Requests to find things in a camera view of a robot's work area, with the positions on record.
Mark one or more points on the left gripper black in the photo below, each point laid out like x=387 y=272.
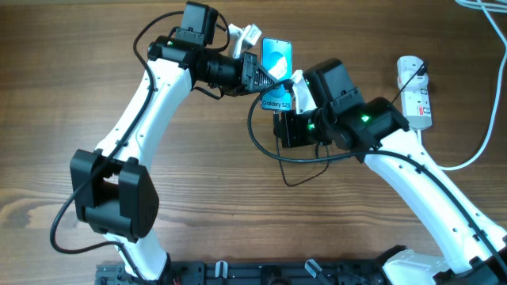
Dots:
x=247 y=66

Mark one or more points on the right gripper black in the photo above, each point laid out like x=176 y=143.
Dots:
x=291 y=136

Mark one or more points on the Galaxy smartphone cyan screen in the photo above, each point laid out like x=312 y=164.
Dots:
x=276 y=58

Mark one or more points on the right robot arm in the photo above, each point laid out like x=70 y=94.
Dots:
x=330 y=109

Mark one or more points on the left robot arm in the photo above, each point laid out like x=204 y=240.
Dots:
x=112 y=188

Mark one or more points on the white USB charger plug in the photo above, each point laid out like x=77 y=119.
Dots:
x=411 y=80

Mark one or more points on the white power strip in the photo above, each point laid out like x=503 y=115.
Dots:
x=415 y=104

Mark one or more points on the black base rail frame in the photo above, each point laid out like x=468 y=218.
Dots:
x=343 y=272

